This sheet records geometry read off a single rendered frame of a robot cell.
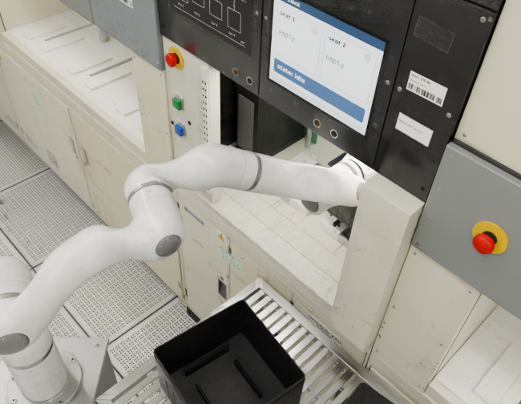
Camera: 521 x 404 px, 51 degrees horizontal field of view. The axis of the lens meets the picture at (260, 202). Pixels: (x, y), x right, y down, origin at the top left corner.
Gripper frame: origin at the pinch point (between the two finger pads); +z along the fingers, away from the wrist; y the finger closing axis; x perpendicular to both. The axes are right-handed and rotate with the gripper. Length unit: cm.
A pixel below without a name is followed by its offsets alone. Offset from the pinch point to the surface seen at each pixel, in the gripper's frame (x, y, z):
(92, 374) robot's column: -46, -20, -89
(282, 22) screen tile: 41, -16, -30
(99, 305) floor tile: -122, -90, -57
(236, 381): -44, 8, -61
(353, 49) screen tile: 43, 3, -30
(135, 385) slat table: -47, -11, -81
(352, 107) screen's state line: 30.5, 5.6, -30.0
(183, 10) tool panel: 30, -49, -30
